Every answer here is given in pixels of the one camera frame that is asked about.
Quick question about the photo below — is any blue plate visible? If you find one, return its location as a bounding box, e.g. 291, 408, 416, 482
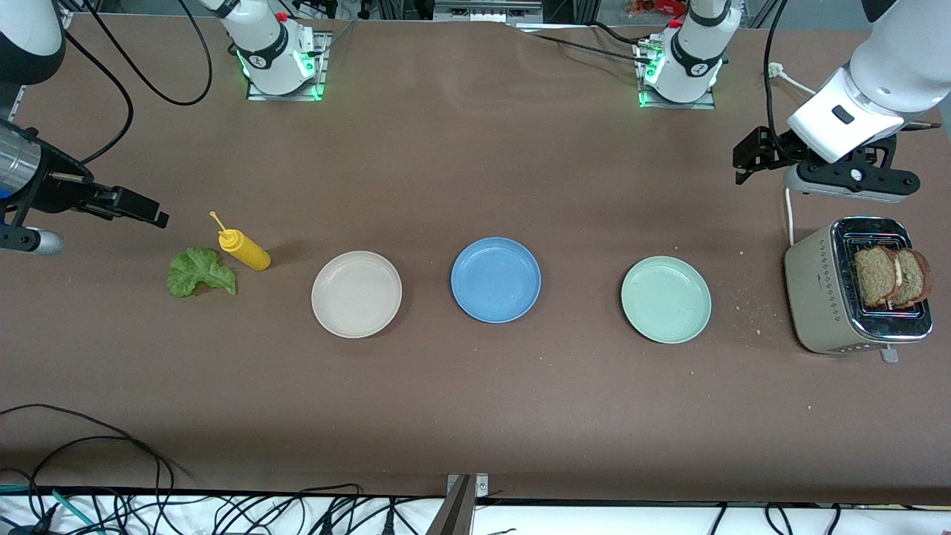
450, 237, 542, 324

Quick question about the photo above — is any grey power strip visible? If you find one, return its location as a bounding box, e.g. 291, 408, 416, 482
435, 0, 543, 22

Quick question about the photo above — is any teal cable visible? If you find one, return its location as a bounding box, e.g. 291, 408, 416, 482
0, 483, 105, 535

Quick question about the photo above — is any grey metal pole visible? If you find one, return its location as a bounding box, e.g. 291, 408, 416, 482
425, 476, 476, 535

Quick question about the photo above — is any black cable on table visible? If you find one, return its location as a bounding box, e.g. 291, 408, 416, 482
509, 21, 658, 68

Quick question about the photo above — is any beige plate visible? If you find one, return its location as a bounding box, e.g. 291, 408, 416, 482
311, 250, 403, 340

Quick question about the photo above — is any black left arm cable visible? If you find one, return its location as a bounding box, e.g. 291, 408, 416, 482
765, 0, 791, 143

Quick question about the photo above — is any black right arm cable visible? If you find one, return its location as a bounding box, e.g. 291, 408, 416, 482
63, 0, 214, 166

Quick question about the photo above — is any green lettuce leaf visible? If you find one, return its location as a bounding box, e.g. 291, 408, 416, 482
166, 247, 238, 299

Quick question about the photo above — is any beige chrome toaster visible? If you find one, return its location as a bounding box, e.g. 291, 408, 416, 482
784, 216, 934, 365

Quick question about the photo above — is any white toaster power cable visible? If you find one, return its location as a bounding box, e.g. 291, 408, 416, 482
767, 62, 822, 247

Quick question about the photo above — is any square brown bread slice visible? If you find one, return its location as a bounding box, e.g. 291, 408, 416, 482
854, 246, 900, 308

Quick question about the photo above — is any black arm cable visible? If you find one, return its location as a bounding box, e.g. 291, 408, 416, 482
765, 0, 791, 143
63, 0, 214, 166

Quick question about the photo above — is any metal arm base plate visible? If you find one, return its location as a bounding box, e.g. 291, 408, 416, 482
637, 41, 718, 110
247, 31, 332, 102

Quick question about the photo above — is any metal table edge bracket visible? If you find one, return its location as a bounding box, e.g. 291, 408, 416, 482
446, 473, 489, 499

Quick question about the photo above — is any rounded brown bread slice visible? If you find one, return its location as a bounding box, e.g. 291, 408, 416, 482
889, 248, 932, 309

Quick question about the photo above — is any black floor cable loop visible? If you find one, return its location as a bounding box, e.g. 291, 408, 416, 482
0, 404, 176, 515

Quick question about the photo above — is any yellow mustard squeeze bottle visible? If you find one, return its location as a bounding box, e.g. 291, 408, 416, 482
209, 211, 272, 272

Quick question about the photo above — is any mint green plate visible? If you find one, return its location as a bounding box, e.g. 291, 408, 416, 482
620, 256, 713, 344

